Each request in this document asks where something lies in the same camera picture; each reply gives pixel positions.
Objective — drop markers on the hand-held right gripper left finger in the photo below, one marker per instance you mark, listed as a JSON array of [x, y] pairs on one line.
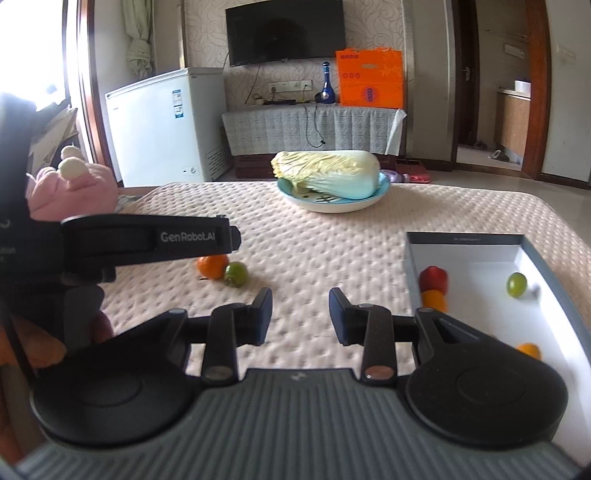
[[263, 318]]

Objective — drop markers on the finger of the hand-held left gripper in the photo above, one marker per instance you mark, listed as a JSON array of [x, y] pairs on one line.
[[134, 240]]

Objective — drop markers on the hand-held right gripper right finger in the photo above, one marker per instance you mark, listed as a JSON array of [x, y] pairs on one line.
[[339, 318]]

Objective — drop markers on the green round fruit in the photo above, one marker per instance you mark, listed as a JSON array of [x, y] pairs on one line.
[[235, 273]]

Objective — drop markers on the orange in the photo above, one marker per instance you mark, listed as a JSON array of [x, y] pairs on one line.
[[529, 350], [434, 301], [211, 268]]

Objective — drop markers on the grey cardboard box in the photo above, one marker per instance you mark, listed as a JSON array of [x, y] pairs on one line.
[[480, 277]]

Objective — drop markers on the kiwi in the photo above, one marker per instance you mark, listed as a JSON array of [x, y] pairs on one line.
[[517, 284]]

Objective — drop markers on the person's left hand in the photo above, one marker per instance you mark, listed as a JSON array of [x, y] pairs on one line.
[[102, 328]]

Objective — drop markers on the pink plush toy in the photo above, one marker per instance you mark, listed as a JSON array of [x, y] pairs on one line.
[[78, 194]]

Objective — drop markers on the beige quilted bedspread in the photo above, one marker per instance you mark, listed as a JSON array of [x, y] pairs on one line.
[[323, 240]]

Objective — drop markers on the small red fruit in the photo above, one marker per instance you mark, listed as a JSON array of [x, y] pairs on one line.
[[434, 278]]

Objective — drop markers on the light blue plate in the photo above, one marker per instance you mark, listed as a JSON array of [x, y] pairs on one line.
[[341, 206]]

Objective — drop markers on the white chest freezer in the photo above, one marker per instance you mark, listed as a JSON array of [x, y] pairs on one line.
[[152, 129]]

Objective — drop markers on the cardboard sheets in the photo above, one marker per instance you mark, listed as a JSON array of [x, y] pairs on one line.
[[53, 134]]

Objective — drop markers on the dark wooden cabinet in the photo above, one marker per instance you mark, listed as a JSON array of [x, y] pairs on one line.
[[254, 165]]

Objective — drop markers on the napa cabbage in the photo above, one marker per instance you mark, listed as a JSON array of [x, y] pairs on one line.
[[328, 173]]

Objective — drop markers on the purple round object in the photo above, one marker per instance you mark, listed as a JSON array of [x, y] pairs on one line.
[[395, 176]]

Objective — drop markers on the red plastic basket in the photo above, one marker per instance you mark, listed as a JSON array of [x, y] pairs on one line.
[[413, 171]]

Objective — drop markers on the pale tied curtain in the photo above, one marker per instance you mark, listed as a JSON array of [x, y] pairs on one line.
[[137, 41]]

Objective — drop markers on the black power strip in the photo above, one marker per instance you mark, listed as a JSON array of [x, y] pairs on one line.
[[279, 101]]

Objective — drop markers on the blue glass bottle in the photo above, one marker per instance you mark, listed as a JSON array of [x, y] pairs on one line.
[[328, 92]]

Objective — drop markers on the pair of slippers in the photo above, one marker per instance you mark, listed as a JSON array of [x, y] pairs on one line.
[[498, 155]]

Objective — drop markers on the orange cardboard box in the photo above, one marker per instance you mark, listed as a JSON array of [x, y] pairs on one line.
[[369, 78]]

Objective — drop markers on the wooden kitchen cabinet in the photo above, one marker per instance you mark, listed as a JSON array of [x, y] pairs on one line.
[[510, 124]]

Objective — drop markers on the white pot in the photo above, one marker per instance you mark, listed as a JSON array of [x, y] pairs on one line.
[[521, 86]]

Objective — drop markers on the wooden window frame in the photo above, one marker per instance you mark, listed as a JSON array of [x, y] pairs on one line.
[[90, 92]]

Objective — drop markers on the white wall sockets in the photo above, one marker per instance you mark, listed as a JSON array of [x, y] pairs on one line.
[[291, 86]]

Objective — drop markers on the black wall television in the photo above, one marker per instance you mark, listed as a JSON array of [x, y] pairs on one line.
[[286, 30]]

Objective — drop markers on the brown wooden door frame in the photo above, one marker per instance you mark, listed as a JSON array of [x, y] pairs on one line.
[[539, 92]]

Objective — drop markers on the white wall switch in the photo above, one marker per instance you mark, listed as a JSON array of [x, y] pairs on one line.
[[512, 49]]

